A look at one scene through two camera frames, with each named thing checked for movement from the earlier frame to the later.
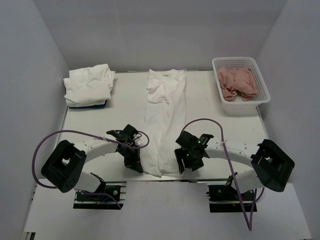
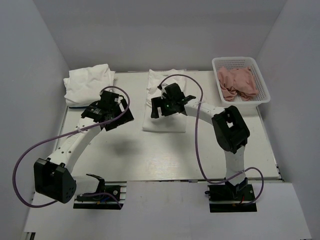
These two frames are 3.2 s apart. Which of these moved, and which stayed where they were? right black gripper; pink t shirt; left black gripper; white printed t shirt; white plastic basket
Moved: white printed t shirt; left black gripper; right black gripper
Stayed: pink t shirt; white plastic basket
